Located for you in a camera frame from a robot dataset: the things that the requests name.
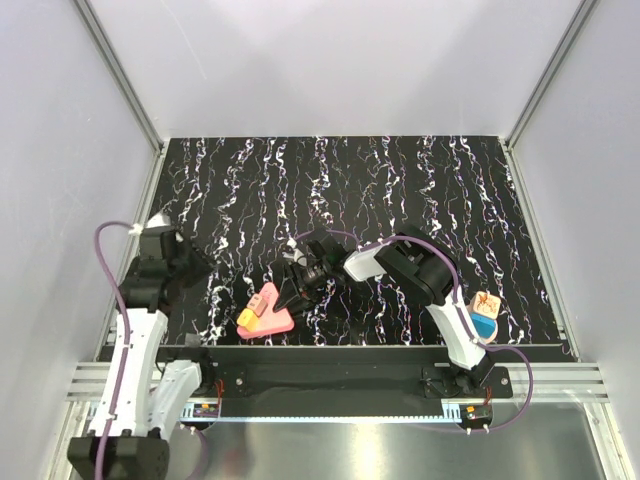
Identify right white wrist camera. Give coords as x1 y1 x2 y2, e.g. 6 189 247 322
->
283 238 307 266

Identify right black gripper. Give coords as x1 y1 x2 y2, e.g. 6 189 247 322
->
275 259 332 319

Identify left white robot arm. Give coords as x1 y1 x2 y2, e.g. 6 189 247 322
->
67 213 216 479

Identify yellow plug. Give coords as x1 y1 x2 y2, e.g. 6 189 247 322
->
237 308 260 332

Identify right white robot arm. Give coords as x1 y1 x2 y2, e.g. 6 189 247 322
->
274 223 495 397

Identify pink round power strip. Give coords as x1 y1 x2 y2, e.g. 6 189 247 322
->
475 323 498 344

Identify pink triangular power socket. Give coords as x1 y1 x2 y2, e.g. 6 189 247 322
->
236 282 295 340

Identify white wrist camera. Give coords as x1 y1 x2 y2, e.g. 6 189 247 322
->
129 212 172 236
283 238 307 266

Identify purple cable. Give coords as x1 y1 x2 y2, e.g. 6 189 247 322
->
94 221 211 480
294 227 535 434

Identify aluminium frame post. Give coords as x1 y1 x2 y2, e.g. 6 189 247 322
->
70 0 164 155
504 0 600 150

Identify blue plug adapter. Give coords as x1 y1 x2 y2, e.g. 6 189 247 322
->
471 313 498 343

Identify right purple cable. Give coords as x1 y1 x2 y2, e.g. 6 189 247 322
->
294 227 535 434

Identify grey slotted cable duct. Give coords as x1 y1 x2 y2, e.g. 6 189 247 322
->
180 402 220 422

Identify right aluminium frame post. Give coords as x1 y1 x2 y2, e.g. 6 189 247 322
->
504 0 600 150

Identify pink plug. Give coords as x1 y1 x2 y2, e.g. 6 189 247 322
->
247 294 268 317

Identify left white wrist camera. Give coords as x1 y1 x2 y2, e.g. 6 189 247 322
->
129 212 172 236

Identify left aluminium frame post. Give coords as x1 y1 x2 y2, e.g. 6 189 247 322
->
70 0 164 155

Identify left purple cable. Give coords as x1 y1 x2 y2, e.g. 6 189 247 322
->
94 221 211 480

